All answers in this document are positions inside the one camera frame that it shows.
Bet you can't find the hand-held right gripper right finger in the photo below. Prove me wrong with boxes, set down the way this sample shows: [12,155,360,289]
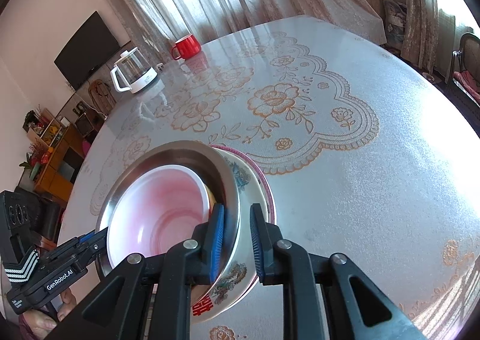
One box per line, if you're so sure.
[249,203,428,340]

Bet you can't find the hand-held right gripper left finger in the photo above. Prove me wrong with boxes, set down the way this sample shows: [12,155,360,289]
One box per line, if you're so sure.
[43,204,226,340]

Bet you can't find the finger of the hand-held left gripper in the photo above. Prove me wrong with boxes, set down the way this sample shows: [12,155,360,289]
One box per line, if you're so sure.
[41,240,108,266]
[56,228,109,256]

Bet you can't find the deep plate with red print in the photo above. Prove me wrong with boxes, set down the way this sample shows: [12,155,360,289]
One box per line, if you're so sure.
[189,149,272,324]

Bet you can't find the large floral rimmed plate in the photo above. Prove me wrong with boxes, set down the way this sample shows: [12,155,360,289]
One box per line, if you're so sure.
[208,144,277,299]

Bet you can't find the stainless steel bowl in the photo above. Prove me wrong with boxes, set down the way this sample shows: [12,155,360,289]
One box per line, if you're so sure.
[94,140,241,281]

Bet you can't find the red plastic bowl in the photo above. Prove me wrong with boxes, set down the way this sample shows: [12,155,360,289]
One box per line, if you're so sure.
[106,165,211,269]

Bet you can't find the person's left hand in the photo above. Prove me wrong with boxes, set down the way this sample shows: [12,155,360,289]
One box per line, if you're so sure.
[19,288,77,340]

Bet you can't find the wooden cabinet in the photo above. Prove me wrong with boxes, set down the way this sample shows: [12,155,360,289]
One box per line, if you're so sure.
[34,124,91,198]

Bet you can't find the dark small appliance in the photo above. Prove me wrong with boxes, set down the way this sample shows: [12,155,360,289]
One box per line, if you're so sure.
[73,102,102,135]

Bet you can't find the carved wooden chair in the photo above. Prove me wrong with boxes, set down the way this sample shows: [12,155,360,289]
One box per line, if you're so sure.
[88,79,117,116]

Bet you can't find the white glass kettle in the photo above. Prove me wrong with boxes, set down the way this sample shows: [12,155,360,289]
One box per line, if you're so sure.
[110,47,158,94]

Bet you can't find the red mug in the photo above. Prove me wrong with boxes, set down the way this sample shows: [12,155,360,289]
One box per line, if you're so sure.
[170,34,203,60]

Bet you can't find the printed cushion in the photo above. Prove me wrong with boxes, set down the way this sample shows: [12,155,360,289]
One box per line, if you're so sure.
[382,0,407,48]

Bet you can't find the red chair cushion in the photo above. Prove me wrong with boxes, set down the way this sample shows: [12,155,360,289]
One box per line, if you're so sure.
[454,70,480,95]

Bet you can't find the round back cane chair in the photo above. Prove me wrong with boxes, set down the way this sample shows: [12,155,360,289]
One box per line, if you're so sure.
[448,33,480,101]

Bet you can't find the white sheer curtain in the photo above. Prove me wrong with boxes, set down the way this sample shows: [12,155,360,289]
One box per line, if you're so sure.
[431,0,477,82]

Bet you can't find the black wall television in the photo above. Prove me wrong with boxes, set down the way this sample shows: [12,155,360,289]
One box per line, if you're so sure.
[53,11,121,90]

